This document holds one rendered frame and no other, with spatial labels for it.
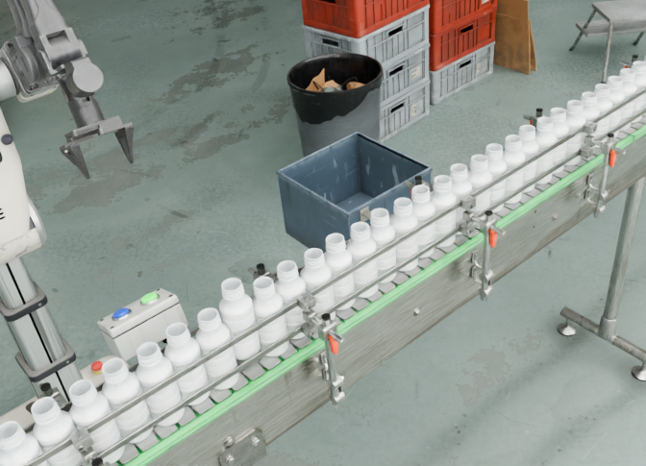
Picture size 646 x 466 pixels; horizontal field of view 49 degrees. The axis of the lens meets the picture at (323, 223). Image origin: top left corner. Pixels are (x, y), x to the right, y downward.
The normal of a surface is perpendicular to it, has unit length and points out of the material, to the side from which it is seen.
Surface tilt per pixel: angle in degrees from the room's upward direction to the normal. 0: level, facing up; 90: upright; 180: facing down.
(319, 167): 90
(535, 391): 0
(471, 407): 0
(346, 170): 90
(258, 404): 90
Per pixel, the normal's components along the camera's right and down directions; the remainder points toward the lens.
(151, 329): 0.57, 0.11
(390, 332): 0.63, 0.40
